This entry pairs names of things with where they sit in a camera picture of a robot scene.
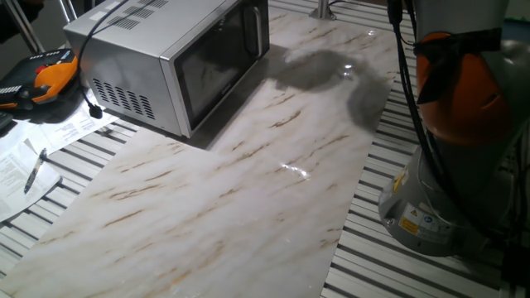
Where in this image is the black microwave power cable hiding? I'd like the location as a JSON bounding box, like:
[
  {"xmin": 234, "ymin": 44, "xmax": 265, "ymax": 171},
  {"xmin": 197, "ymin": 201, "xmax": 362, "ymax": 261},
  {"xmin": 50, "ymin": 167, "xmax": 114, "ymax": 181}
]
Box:
[{"xmin": 75, "ymin": 0, "xmax": 130, "ymax": 120}]

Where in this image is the marble pattern table mat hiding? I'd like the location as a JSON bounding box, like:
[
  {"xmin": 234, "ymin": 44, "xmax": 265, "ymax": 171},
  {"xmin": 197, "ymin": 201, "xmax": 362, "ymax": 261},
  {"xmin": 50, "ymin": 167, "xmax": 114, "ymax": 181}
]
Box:
[{"xmin": 0, "ymin": 2, "xmax": 401, "ymax": 298}]

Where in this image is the silver microwave oven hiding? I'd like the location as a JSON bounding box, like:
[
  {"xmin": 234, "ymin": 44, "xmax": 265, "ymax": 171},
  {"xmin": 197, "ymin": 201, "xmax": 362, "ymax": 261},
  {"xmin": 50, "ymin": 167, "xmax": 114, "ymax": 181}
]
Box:
[{"xmin": 63, "ymin": 0, "xmax": 271, "ymax": 139}]

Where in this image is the printed white paper sheet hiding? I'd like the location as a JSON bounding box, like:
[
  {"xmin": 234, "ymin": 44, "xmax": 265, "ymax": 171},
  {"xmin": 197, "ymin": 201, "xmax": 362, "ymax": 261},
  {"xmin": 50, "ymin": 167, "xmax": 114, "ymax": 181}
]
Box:
[
  {"xmin": 39, "ymin": 89, "xmax": 120, "ymax": 155},
  {"xmin": 0, "ymin": 138, "xmax": 63, "ymax": 224}
]

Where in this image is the black pen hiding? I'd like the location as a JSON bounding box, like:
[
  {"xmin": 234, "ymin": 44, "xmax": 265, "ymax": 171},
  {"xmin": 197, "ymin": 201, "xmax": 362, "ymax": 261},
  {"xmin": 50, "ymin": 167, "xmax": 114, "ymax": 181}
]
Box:
[{"xmin": 23, "ymin": 147, "xmax": 48, "ymax": 195}]

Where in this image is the black and orange teach pendant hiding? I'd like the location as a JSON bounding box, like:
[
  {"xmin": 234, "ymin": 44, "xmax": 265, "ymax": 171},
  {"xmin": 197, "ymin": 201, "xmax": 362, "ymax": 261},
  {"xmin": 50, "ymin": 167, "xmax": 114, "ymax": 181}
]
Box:
[{"xmin": 0, "ymin": 48, "xmax": 80, "ymax": 111}]

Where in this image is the thin silver metal leg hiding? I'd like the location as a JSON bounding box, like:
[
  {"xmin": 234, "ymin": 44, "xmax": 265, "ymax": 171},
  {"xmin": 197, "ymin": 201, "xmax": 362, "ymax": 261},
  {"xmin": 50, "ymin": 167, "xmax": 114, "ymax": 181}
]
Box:
[{"xmin": 57, "ymin": 0, "xmax": 79, "ymax": 24}]

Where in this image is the aluminium frame strut with foot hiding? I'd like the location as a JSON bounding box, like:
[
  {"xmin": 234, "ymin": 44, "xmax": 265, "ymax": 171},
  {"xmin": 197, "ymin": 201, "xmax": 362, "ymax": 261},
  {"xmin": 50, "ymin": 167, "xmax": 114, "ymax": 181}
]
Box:
[{"xmin": 308, "ymin": 0, "xmax": 338, "ymax": 22}]

